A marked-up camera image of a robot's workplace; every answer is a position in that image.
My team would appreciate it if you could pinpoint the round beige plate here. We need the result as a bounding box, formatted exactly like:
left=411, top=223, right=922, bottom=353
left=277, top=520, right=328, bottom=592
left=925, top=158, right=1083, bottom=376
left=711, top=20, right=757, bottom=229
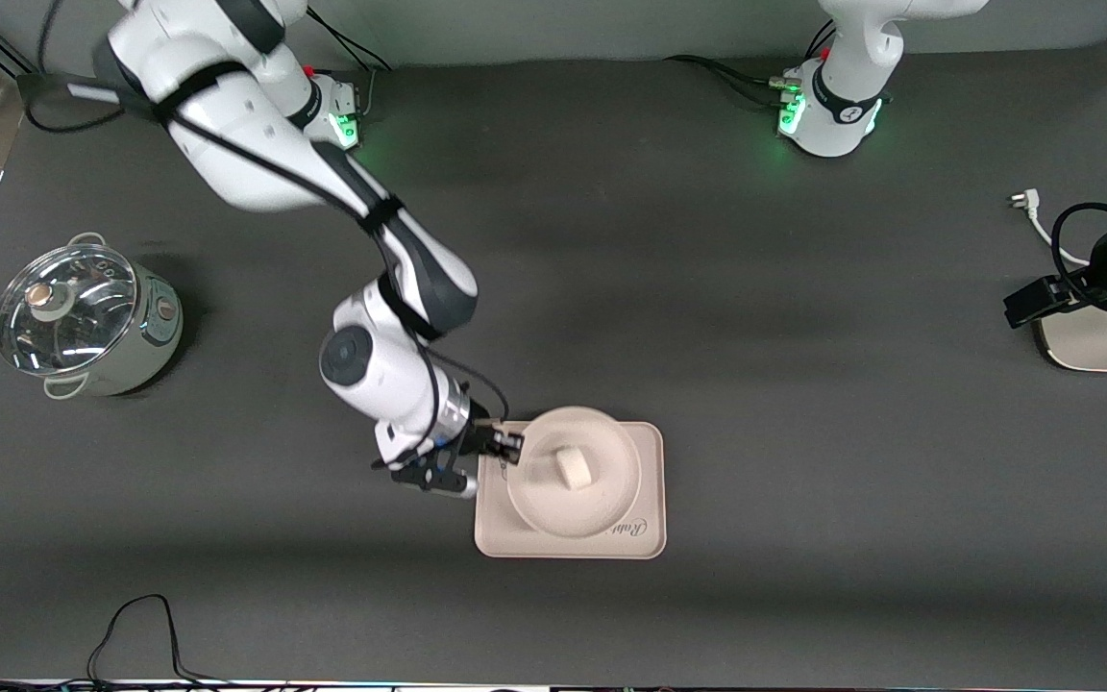
left=506, top=406, right=642, bottom=539

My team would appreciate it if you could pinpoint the white steamed bun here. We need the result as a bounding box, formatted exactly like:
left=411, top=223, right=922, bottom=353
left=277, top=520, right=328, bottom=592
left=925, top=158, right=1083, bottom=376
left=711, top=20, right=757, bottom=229
left=555, top=447, right=594, bottom=491

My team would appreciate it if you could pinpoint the beige rectangular tray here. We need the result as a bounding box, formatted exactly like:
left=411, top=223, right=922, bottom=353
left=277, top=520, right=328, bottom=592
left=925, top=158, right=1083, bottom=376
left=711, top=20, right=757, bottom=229
left=474, top=421, right=667, bottom=559

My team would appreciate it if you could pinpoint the white appliance with dark rim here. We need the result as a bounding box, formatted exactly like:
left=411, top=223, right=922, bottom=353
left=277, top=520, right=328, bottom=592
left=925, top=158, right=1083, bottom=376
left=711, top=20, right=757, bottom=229
left=1034, top=303, right=1107, bottom=373

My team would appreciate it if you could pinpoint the pale green electric pot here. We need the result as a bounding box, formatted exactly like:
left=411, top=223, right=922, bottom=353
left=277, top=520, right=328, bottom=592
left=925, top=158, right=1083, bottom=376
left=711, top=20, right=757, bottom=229
left=0, top=233, right=184, bottom=399

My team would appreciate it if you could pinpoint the glass pot lid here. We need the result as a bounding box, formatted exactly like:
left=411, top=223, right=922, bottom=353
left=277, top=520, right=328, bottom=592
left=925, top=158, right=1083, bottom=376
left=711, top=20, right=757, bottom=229
left=0, top=243, right=140, bottom=376

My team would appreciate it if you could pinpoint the white power cord with plug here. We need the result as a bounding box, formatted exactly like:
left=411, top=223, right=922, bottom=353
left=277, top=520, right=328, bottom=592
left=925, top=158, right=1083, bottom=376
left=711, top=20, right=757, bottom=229
left=1008, top=190, right=1093, bottom=268

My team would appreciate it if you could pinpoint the thin black cable loop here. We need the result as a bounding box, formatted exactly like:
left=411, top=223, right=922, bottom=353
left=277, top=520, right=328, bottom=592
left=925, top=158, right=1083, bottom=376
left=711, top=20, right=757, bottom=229
left=0, top=594, right=237, bottom=689

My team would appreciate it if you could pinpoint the black left arm base cable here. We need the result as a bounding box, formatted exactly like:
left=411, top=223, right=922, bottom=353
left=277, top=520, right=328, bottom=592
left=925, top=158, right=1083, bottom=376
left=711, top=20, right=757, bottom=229
left=664, top=19, right=838, bottom=109

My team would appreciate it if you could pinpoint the black arm base cable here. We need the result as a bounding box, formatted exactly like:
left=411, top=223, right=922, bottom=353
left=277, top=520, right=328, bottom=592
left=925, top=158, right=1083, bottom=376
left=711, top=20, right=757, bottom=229
left=304, top=8, right=393, bottom=76
left=664, top=19, right=838, bottom=109

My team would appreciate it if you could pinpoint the black right arm base cable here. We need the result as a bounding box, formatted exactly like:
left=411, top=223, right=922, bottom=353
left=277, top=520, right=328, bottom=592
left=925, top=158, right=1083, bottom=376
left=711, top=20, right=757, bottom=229
left=304, top=8, right=393, bottom=76

